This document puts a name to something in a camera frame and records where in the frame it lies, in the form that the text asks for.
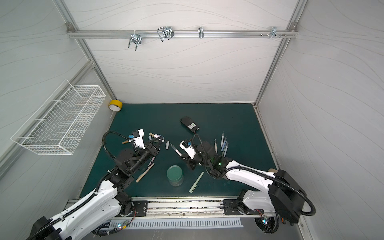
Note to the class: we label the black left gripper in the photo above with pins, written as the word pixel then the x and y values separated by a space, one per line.
pixel 150 149

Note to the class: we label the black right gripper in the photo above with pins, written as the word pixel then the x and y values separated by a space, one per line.
pixel 196 156

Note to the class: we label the pale blue white pen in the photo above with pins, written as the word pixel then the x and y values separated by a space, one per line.
pixel 225 149

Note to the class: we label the white pen light-blue cap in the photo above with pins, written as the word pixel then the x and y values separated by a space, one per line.
pixel 222 139

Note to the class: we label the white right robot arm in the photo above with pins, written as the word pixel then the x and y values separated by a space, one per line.
pixel 277 192

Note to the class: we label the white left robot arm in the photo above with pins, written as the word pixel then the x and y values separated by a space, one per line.
pixel 107 200

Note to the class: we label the light green pen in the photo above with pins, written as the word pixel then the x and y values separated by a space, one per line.
pixel 193 187

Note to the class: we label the green lidded round container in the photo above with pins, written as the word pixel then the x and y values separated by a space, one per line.
pixel 175 175

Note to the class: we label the black battery box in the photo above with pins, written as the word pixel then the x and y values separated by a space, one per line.
pixel 189 124

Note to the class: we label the yellow tape roll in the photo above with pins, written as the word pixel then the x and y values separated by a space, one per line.
pixel 115 105

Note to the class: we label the metal u-bolt clamp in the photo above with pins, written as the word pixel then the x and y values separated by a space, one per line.
pixel 135 40

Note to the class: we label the metal hook clamp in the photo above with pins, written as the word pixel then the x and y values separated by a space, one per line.
pixel 165 32

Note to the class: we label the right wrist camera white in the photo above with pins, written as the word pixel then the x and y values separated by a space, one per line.
pixel 187 146

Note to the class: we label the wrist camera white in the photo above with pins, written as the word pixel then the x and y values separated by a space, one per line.
pixel 136 138
pixel 187 146

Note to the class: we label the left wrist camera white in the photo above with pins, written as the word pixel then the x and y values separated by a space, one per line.
pixel 136 138

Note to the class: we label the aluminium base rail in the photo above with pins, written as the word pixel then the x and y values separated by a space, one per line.
pixel 188 207

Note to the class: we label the white wire basket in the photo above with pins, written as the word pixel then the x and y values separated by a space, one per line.
pixel 58 125

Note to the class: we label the small metal ring clamp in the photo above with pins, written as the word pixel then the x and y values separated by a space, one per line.
pixel 201 32

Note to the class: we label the aluminium cross rail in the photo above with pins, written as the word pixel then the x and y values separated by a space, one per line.
pixel 179 34

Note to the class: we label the metal bracket clamp right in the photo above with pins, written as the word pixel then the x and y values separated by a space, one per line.
pixel 274 33

